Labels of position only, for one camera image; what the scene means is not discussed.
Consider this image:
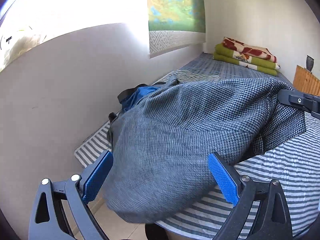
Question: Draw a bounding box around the grey houndstooth jacket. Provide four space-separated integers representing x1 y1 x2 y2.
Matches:
103 77 306 223

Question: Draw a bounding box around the dark speckled vase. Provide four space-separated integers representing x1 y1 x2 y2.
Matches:
306 55 315 72

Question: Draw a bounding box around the red floral folded blanket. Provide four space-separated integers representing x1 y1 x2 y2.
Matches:
222 37 277 63

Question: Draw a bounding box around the blue plaid bed sheet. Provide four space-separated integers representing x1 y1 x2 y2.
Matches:
180 53 293 87

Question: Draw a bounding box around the dark blue black jacket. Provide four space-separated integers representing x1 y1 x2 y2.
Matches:
107 82 165 148

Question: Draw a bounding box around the wooden slat bed rail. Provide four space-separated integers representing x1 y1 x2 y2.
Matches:
293 65 320 96

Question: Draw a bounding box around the landscape painting wall scroll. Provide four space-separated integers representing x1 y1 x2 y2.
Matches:
148 0 206 57

